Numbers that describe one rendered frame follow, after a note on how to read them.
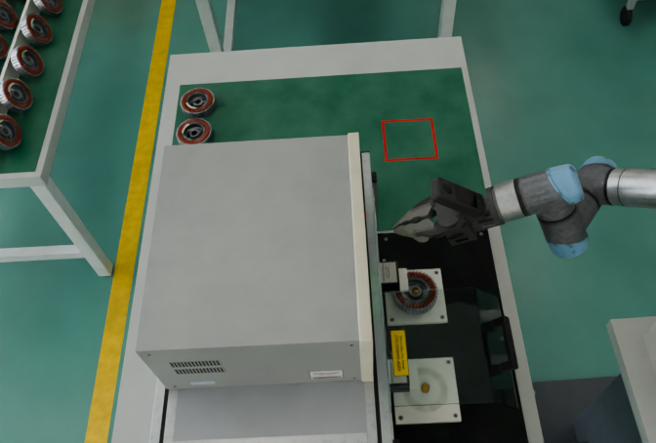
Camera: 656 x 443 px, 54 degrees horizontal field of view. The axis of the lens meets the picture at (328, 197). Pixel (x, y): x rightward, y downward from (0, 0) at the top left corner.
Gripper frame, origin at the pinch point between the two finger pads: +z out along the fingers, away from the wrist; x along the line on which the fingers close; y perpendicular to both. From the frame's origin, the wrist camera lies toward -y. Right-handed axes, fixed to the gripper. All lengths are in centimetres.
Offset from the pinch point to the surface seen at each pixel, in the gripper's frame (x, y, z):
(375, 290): -10.4, 4.4, 7.8
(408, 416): -26.8, 37.4, 15.8
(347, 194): -0.2, -15.8, 3.4
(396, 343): -20.0, 10.5, 6.5
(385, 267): 4.7, 23.5, 13.0
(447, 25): 140, 82, 0
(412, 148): 54, 44, 9
